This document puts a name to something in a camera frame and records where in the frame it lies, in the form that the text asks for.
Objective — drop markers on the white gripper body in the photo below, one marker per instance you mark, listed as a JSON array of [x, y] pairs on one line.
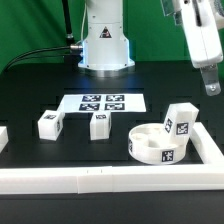
[[201, 22]]

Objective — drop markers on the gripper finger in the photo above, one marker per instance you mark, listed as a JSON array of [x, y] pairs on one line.
[[211, 79]]

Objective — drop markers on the white round stool seat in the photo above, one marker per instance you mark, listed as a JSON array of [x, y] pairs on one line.
[[147, 143]]

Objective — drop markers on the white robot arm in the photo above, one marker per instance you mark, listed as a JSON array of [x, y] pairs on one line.
[[106, 49]]

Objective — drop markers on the white right fence bar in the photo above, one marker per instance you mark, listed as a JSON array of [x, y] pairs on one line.
[[205, 146]]

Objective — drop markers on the white fence bar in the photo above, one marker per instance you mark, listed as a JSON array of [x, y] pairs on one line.
[[111, 179], [205, 146]]

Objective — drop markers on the white sheet with tags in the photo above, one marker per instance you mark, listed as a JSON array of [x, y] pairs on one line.
[[85, 103]]

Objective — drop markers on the white front fence bar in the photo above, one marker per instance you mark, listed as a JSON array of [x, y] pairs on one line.
[[111, 179]]

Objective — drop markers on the black vertical pole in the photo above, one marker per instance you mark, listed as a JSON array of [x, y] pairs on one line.
[[68, 27]]

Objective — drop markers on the white left fence piece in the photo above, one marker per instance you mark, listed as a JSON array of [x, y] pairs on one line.
[[3, 137]]

